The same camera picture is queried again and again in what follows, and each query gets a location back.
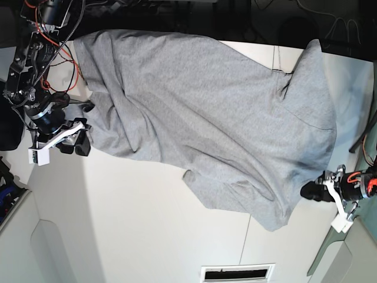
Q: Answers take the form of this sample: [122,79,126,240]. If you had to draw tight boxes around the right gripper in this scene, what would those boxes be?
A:
[24,100,91,157]

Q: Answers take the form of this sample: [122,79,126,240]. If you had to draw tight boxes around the blue and black clutter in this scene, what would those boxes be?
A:
[1,156,27,224]

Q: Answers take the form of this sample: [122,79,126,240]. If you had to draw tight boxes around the dark navy cloth pile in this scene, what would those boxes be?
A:
[0,101,24,152]

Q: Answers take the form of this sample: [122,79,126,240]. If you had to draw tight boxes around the grey t-shirt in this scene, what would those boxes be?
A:
[68,30,337,231]

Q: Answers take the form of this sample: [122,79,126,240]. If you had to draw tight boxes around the black round floor object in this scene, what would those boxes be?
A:
[277,17,319,49]

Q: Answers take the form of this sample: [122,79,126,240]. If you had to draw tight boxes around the white slotted vent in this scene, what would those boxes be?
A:
[200,264,276,283]

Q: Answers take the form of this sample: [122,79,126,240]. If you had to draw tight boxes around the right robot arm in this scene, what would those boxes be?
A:
[1,1,91,164]

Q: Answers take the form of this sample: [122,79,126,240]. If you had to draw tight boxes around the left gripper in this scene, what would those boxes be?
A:
[300,165,376,202]

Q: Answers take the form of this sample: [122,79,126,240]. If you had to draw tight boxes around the grey cables on floor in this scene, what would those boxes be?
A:
[253,0,366,45]

